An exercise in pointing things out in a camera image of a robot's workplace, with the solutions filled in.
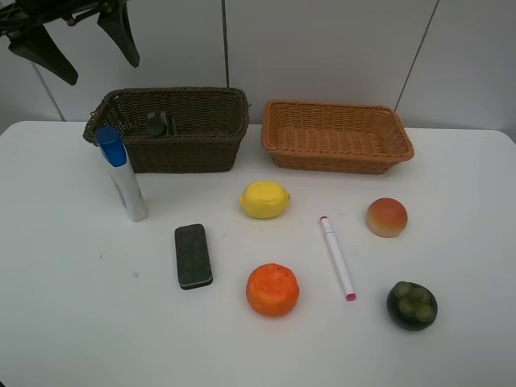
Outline black felt whiteboard eraser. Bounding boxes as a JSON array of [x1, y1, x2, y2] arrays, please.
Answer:
[[174, 224, 213, 290]]

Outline orange tangerine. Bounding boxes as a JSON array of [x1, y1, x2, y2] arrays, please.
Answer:
[[245, 263, 300, 318]]

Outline orange-red peach half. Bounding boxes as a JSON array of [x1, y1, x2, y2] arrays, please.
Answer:
[[366, 198, 408, 238]]

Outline orange wicker basket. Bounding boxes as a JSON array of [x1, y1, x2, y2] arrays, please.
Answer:
[[261, 99, 414, 175]]

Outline dark brown wicker basket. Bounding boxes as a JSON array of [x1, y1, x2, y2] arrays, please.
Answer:
[[83, 87, 249, 173]]

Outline dark green pump bottle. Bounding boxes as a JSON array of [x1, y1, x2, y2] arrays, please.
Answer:
[[146, 110, 177, 137]]

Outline yellow lemon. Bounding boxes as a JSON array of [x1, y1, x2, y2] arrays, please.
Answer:
[[239, 181, 290, 219]]

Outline dark green mangosteen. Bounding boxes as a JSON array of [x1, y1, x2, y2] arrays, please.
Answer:
[[386, 281, 438, 331]]

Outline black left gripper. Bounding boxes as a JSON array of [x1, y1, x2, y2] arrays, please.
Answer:
[[1, 0, 140, 85]]

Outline white tube blue cap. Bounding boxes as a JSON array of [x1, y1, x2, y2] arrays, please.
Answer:
[[94, 127, 148, 223]]

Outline white pink-capped marker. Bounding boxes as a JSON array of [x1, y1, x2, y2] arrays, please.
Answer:
[[319, 216, 356, 302]]

